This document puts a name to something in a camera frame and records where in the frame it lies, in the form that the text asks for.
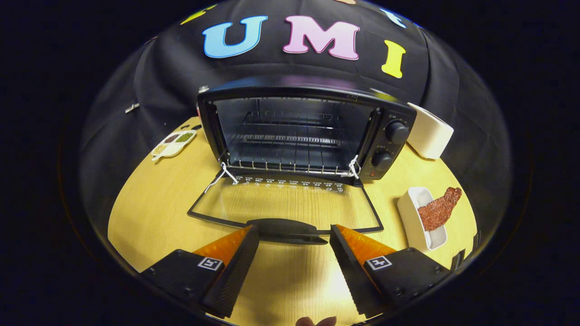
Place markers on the divided dish with seeds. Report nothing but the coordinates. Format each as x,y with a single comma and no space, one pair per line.
172,145

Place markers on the white ribbed rectangular plate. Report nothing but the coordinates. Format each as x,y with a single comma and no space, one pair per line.
414,217

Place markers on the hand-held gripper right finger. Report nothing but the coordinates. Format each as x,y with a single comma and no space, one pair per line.
355,278

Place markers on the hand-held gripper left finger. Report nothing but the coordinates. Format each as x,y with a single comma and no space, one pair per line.
233,276

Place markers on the silver metal clip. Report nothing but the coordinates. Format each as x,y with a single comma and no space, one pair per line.
132,107

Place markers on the reddish brown meat slice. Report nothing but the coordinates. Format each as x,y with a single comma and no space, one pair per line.
437,210

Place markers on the white bread toaster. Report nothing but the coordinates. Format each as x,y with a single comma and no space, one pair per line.
430,133

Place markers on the black toaster oven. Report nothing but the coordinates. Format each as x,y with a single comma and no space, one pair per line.
272,88

